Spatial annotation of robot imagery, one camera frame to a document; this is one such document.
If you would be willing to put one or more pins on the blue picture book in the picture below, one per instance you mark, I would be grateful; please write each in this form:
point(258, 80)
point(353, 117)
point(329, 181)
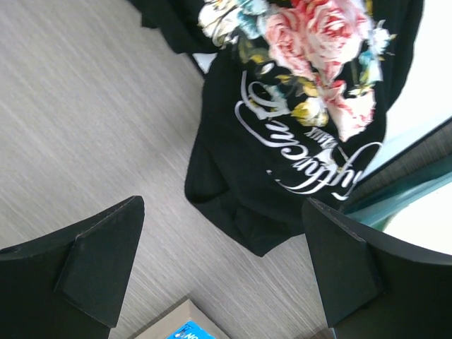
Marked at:
point(191, 330)

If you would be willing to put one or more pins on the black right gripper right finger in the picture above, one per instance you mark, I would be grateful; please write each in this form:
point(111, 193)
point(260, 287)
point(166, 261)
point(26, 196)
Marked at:
point(373, 285)

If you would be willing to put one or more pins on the white tray board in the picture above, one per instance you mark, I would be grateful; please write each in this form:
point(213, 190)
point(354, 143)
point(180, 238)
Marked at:
point(425, 101)

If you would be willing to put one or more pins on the black floral print t-shirt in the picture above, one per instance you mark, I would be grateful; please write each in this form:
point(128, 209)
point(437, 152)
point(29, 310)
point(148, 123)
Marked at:
point(294, 104)

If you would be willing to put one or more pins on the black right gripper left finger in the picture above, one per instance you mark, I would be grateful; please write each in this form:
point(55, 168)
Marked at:
point(71, 283)

